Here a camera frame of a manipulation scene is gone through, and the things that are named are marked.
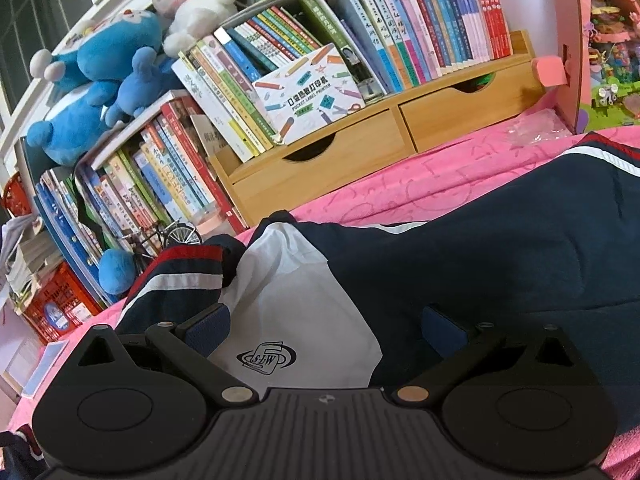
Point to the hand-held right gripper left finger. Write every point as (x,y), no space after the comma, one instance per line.
(207,330)

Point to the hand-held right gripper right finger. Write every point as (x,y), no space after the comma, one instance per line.
(442,332)

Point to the navy and white jacket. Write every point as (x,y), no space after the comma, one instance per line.
(475,260)

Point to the miniature black bicycle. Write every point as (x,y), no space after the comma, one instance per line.
(175,235)

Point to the blue plush ball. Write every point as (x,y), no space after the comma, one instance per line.
(116,272)

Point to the pink jar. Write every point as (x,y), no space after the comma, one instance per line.
(210,220)

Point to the red plastic crate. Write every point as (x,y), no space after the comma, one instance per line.
(60,305)

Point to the pink printed blanket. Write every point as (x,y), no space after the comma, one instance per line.
(400,180)

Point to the blue booklet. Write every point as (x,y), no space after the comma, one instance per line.
(47,367)

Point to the row of tall blue books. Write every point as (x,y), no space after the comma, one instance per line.
(70,240)

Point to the stack of paper workbooks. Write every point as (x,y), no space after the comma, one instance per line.
(25,265)

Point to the wooden desk organizer with drawers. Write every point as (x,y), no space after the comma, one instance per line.
(360,150)

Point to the clear plastic wrapper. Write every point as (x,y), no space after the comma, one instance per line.
(540,130)

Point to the small red basket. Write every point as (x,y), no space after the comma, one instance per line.
(11,195)

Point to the blue and white plush toy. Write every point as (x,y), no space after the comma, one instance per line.
(75,125)

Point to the white printed cardboard box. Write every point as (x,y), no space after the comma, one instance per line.
(310,95)

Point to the row of green spine books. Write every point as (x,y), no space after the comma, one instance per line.
(240,75)

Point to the blue robot cat plush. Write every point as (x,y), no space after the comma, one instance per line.
(115,42)

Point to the row of pastel series books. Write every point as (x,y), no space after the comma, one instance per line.
(425,20)

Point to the pink rabbit plush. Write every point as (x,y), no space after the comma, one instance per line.
(190,5)

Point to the pink toy house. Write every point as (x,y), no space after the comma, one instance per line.
(605,45)

